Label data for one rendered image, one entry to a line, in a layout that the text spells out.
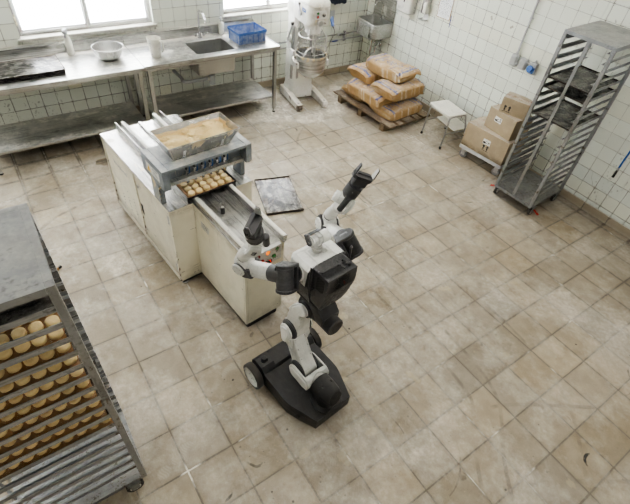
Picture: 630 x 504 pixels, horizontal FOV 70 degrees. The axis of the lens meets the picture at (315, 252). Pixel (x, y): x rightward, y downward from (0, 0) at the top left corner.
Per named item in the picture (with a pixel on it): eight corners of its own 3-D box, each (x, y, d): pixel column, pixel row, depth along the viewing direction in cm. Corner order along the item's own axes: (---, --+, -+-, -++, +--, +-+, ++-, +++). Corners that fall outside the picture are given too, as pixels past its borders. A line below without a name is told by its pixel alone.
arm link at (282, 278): (278, 284, 232) (297, 289, 224) (265, 288, 226) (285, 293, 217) (277, 262, 230) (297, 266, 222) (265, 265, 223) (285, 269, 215)
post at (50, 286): (145, 471, 264) (53, 279, 146) (147, 475, 263) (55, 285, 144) (140, 473, 263) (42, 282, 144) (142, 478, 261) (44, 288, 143)
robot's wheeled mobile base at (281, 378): (359, 398, 320) (367, 373, 297) (302, 442, 294) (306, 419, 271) (303, 337, 352) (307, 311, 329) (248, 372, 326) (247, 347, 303)
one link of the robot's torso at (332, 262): (358, 298, 251) (369, 253, 226) (312, 328, 234) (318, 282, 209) (324, 267, 266) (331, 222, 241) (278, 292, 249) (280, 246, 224)
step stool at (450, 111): (465, 144, 599) (477, 112, 568) (439, 149, 583) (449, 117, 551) (445, 127, 627) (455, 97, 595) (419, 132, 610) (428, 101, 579)
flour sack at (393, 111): (388, 124, 597) (391, 113, 586) (367, 110, 618) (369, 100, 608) (424, 111, 632) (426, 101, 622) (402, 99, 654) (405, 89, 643)
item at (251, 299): (201, 278, 390) (190, 196, 328) (235, 262, 408) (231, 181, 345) (246, 332, 354) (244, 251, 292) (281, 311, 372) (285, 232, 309)
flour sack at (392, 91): (390, 105, 577) (393, 92, 566) (368, 92, 599) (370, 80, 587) (426, 92, 613) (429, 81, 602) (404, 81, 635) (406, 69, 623)
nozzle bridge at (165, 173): (147, 189, 338) (139, 150, 315) (230, 160, 375) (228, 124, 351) (168, 212, 322) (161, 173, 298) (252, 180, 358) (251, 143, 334)
